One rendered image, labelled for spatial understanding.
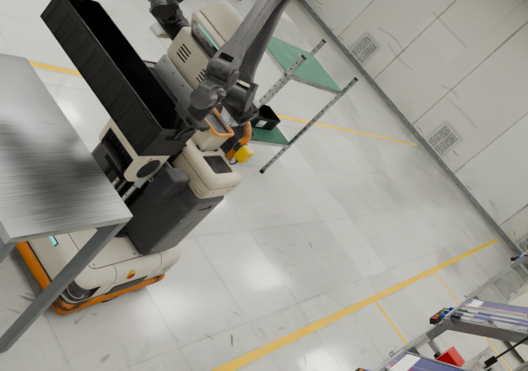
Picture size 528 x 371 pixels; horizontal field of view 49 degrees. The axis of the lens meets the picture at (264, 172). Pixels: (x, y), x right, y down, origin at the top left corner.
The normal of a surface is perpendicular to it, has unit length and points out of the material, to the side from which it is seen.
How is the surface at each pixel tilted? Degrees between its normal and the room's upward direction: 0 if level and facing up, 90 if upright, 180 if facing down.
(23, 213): 0
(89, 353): 0
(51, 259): 90
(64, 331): 0
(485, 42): 90
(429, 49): 90
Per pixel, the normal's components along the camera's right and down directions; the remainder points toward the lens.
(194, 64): -0.55, 0.15
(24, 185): 0.66, -0.65
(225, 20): 0.18, -0.44
